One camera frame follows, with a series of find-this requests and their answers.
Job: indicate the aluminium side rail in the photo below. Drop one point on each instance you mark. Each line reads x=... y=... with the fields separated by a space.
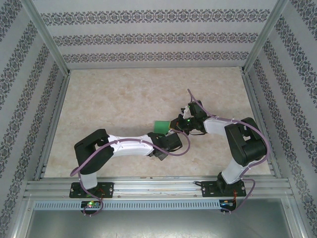
x=262 y=111
x=53 y=124

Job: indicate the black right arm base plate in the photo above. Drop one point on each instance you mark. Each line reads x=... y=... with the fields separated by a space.
x=206 y=191

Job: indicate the left controller board with LEDs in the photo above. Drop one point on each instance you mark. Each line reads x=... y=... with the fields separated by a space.
x=90 y=204

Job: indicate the aluminium frame bar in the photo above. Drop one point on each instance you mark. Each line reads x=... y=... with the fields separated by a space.
x=297 y=218
x=19 y=218

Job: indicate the green paper sheet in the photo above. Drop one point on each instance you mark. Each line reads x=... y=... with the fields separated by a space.
x=161 y=126

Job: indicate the aluminium frame post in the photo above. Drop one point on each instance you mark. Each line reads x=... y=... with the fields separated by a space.
x=47 y=37
x=265 y=37

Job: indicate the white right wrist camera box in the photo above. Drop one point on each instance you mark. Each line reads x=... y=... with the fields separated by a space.
x=185 y=111

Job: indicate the controller board with leds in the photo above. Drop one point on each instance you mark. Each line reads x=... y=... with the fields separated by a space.
x=226 y=204
x=90 y=204

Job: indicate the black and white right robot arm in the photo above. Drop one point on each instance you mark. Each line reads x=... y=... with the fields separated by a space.
x=247 y=143

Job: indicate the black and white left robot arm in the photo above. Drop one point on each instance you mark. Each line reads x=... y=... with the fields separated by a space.
x=91 y=148

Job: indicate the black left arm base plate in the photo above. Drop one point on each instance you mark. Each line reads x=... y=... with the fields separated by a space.
x=109 y=189

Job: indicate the grey metal sheet panel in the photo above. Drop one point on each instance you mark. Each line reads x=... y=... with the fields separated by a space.
x=158 y=223

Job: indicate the right controller board with LEDs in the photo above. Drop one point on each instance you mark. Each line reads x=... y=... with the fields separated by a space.
x=226 y=204

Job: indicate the aluminium mounting rail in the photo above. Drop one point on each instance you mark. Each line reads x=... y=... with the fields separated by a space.
x=158 y=184

